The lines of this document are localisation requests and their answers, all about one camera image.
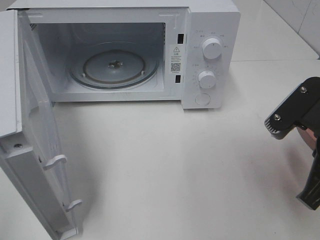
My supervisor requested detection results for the pink round plate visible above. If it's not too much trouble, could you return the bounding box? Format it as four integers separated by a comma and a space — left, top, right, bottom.
296, 127, 317, 151

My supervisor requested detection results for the glass microwave turntable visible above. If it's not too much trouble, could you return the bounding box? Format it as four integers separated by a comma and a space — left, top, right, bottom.
68, 41, 163, 90

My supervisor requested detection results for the white timer knob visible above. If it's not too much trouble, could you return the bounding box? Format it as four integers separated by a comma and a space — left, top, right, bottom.
198, 70, 217, 89

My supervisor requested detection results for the upper white power knob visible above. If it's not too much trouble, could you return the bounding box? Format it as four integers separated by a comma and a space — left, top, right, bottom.
202, 36, 223, 60

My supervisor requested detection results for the white microwave oven body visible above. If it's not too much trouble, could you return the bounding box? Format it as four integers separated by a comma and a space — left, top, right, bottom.
4, 0, 241, 109

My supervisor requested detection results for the round white door button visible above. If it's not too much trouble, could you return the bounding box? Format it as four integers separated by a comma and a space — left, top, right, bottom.
195, 93, 211, 106

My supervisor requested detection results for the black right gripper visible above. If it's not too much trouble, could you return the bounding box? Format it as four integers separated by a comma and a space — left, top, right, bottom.
295, 99, 320, 211

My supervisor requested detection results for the white microwave door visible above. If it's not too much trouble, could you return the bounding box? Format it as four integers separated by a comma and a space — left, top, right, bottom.
0, 9, 82, 240

